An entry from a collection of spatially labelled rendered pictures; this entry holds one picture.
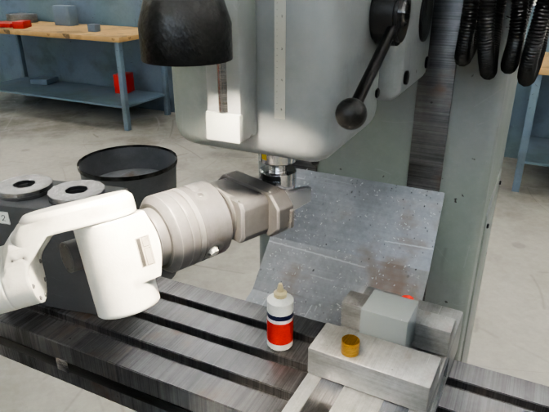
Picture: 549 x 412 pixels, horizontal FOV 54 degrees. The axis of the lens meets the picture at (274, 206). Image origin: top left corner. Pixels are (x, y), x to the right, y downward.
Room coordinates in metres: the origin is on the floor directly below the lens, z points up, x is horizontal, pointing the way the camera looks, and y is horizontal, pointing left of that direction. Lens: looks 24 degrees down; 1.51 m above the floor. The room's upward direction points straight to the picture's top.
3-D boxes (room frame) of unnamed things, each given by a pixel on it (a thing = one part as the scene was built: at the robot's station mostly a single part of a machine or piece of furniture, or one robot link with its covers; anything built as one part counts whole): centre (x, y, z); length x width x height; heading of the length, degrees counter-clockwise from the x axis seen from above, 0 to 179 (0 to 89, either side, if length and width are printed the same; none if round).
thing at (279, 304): (0.68, -0.01, 1.02); 0.04 x 0.04 x 0.11
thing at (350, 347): (0.53, -0.09, 1.08); 0.02 x 0.02 x 0.02
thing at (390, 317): (0.58, -0.15, 1.08); 0.06 x 0.05 x 0.06; 62
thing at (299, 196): (0.62, -0.03, 1.23); 0.06 x 0.02 x 0.03; 133
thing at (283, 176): (0.65, 0.00, 1.26); 0.05 x 0.05 x 0.01
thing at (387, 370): (0.53, -0.12, 1.06); 0.15 x 0.06 x 0.04; 62
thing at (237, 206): (0.58, 0.06, 1.23); 0.13 x 0.12 x 0.10; 43
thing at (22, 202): (0.84, 0.37, 1.07); 0.22 x 0.12 x 0.20; 75
